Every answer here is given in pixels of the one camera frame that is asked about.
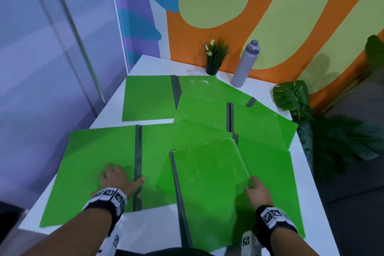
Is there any person's left hand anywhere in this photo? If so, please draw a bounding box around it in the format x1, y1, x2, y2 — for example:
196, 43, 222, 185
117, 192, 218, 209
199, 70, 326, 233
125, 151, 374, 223
91, 163, 146, 197

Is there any person's right hand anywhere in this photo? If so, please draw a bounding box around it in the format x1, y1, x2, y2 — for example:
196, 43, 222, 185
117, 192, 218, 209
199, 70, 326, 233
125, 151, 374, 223
244, 176, 274, 213

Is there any green plastic report file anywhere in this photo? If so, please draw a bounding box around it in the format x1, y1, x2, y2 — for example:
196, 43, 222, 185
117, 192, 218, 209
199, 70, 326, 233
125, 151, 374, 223
40, 120, 192, 229
155, 138, 256, 253

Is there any person's left forearm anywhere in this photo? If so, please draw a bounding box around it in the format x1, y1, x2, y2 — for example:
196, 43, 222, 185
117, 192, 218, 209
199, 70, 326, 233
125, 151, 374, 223
18, 208, 113, 256

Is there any person's right forearm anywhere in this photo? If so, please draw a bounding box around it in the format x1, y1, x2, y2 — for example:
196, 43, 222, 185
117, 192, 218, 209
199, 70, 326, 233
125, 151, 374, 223
271, 225, 319, 256

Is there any black marker wristband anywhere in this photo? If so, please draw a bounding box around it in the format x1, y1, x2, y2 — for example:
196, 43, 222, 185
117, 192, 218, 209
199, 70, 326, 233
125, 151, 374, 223
82, 187, 128, 236
253, 205, 298, 254

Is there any person's dark clothing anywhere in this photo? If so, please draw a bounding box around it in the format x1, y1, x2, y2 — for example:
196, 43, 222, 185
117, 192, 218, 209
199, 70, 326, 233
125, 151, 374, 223
115, 247, 212, 256

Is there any spread of green folders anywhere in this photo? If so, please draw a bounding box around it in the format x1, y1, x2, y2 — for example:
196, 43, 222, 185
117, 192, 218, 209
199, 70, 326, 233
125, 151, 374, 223
121, 75, 306, 239

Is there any large monstera plant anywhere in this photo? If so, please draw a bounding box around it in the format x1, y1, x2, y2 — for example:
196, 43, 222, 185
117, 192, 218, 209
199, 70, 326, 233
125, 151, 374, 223
271, 80, 384, 177

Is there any purple water bottle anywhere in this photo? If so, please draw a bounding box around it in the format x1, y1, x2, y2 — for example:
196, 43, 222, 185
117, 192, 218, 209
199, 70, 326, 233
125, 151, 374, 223
230, 39, 261, 88

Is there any small potted grass plant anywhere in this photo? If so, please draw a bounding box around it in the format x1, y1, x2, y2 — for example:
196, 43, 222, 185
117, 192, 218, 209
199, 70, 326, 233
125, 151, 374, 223
205, 37, 230, 76

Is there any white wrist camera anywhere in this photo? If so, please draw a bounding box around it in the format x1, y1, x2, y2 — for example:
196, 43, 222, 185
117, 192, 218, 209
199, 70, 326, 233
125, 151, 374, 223
97, 225, 122, 256
241, 230, 262, 256

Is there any grey metal frame bar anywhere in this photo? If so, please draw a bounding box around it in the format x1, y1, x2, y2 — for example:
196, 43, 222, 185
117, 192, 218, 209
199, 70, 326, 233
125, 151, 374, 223
44, 0, 106, 104

